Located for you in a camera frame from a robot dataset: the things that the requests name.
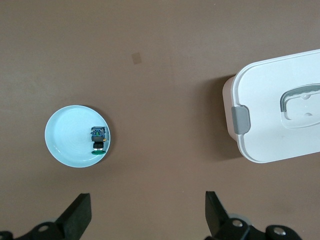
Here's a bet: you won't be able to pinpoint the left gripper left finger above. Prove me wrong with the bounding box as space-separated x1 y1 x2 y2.
0 192 92 240

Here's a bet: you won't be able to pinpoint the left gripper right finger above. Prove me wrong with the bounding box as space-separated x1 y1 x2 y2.
204 191 301 240

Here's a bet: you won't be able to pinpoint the white lidded box grey clips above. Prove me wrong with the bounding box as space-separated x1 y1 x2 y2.
222 48 320 165

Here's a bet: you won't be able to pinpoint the light blue round plate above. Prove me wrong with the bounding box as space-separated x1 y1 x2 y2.
44 104 113 169

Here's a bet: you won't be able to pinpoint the small brown tape patch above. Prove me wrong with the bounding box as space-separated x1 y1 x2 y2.
130 51 143 65

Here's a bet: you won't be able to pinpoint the green push-button switch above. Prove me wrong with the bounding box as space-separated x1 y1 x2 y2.
89 126 108 156

